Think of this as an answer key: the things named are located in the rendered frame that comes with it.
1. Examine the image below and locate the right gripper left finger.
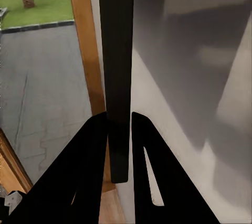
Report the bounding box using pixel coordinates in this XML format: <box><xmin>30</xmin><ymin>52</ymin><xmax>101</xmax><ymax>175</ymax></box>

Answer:
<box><xmin>3</xmin><ymin>111</ymin><xmax>108</xmax><ymax>224</ymax></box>

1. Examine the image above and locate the poster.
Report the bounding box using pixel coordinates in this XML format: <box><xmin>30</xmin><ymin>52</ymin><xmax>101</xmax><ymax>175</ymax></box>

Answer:
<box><xmin>99</xmin><ymin>0</ymin><xmax>134</xmax><ymax>184</ymax></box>

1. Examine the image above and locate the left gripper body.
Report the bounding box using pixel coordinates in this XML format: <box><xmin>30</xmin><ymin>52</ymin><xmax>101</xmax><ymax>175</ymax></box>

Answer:
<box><xmin>0</xmin><ymin>197</ymin><xmax>9</xmax><ymax>224</ymax></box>

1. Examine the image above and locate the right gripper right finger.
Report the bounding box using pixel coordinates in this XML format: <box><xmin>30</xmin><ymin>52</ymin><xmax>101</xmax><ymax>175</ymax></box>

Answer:
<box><xmin>132</xmin><ymin>112</ymin><xmax>220</xmax><ymax>224</ymax></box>

